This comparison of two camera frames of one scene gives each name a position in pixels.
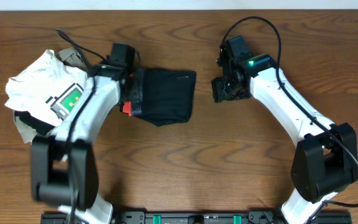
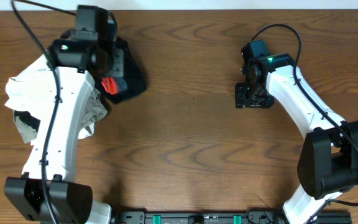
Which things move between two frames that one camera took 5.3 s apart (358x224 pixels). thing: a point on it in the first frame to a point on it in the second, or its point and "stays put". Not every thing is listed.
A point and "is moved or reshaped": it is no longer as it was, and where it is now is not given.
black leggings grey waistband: [163, 96] is moved or reshaped
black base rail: [219, 216] stays put
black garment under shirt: [41, 127] stays put
